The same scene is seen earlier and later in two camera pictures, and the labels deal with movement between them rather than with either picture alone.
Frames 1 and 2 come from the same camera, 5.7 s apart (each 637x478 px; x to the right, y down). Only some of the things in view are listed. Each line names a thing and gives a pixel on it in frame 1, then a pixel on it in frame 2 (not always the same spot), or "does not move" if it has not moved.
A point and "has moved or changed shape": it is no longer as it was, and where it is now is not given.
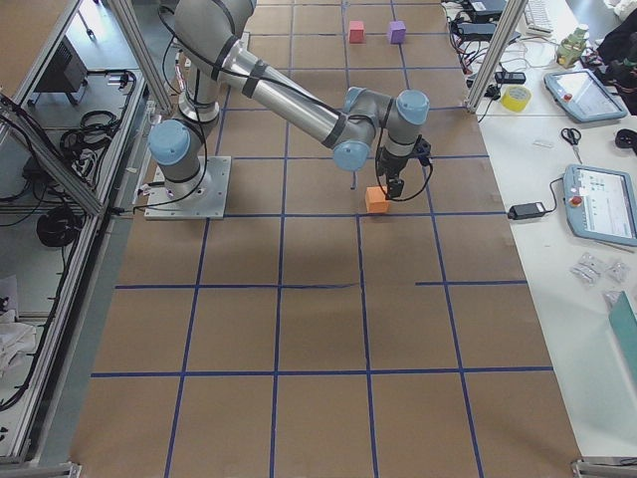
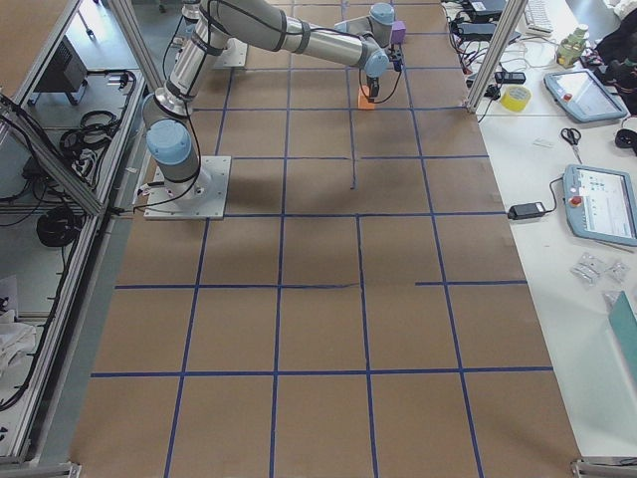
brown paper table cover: x=322 y=330 does not move
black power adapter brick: x=526 y=211 does not move
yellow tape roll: x=516 y=98 does not move
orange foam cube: x=375 y=199 has moved or changed shape
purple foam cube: x=397 y=32 does not move
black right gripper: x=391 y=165 -> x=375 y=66
